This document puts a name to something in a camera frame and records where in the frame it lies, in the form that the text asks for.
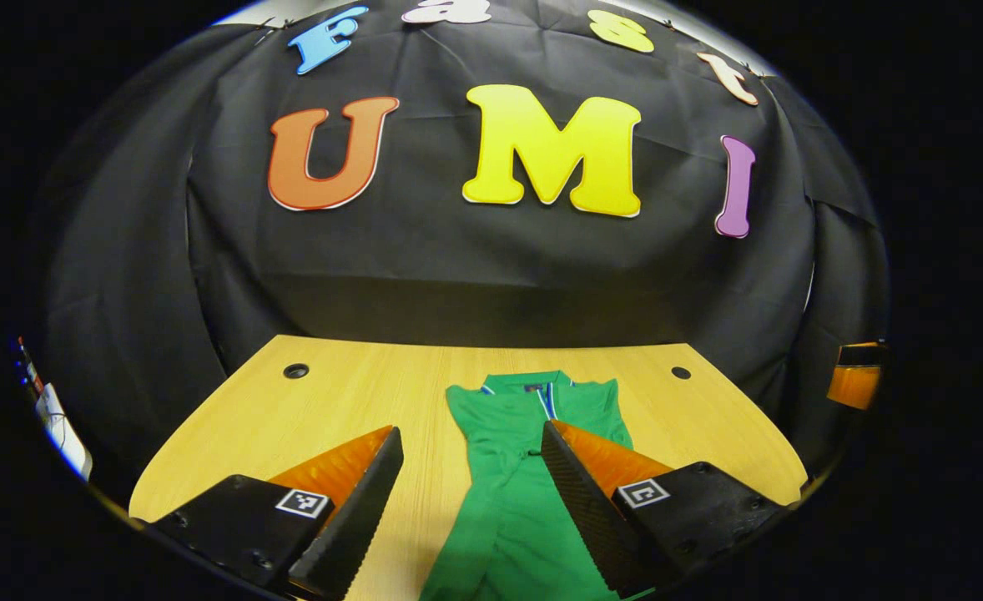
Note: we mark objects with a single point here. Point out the green T-shirt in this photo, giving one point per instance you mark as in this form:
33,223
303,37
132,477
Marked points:
500,467

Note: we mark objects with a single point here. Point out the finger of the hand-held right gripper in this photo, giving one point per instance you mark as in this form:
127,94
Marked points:
860,355

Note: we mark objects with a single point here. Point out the black backdrop cloth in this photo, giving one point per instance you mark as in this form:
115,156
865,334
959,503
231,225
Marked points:
425,250

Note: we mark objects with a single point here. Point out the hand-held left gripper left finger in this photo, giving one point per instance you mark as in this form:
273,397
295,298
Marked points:
358,517

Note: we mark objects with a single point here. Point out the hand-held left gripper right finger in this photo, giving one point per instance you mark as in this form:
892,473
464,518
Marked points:
587,509

